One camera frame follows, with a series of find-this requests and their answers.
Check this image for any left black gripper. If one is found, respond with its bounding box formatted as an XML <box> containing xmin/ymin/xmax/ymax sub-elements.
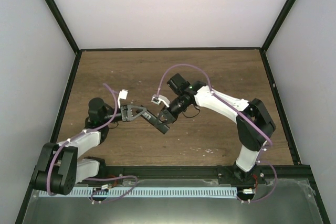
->
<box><xmin>102</xmin><ymin>104</ymin><xmax>147</xmax><ymax>124</ymax></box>

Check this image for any black remote control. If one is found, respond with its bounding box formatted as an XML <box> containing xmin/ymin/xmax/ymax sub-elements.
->
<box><xmin>141</xmin><ymin>110</ymin><xmax>170</xmax><ymax>134</ymax></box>

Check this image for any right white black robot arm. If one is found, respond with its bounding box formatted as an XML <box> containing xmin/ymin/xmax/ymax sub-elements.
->
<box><xmin>151</xmin><ymin>73</ymin><xmax>276</xmax><ymax>184</ymax></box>

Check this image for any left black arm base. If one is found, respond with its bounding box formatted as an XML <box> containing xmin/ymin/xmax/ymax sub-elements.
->
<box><xmin>76</xmin><ymin>162</ymin><xmax>124</xmax><ymax>183</ymax></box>

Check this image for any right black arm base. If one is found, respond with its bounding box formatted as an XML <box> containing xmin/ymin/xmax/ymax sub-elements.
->
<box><xmin>217</xmin><ymin>166</ymin><xmax>265</xmax><ymax>185</ymax></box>

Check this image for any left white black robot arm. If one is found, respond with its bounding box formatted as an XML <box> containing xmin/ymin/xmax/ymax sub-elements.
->
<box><xmin>30</xmin><ymin>98</ymin><xmax>148</xmax><ymax>195</ymax></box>

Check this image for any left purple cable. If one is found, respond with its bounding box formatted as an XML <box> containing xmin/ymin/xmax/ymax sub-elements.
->
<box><xmin>46</xmin><ymin>82</ymin><xmax>139</xmax><ymax>205</ymax></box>

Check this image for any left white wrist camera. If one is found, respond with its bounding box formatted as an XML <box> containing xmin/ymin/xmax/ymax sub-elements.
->
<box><xmin>117</xmin><ymin>89</ymin><xmax>128</xmax><ymax>108</ymax></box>

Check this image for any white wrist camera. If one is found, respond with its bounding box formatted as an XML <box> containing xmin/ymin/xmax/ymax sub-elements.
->
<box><xmin>117</xmin><ymin>89</ymin><xmax>128</xmax><ymax>108</ymax></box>
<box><xmin>151</xmin><ymin>94</ymin><xmax>170</xmax><ymax>108</ymax></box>

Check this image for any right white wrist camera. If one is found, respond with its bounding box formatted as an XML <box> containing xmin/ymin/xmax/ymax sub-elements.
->
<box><xmin>151</xmin><ymin>94</ymin><xmax>170</xmax><ymax>108</ymax></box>

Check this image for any light blue slotted cable duct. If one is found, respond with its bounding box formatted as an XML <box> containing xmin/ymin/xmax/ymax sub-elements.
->
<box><xmin>38</xmin><ymin>187</ymin><xmax>238</xmax><ymax>200</ymax></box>

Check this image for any black aluminium frame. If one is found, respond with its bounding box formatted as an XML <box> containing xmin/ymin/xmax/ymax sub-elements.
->
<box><xmin>14</xmin><ymin>0</ymin><xmax>332</xmax><ymax>224</ymax></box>

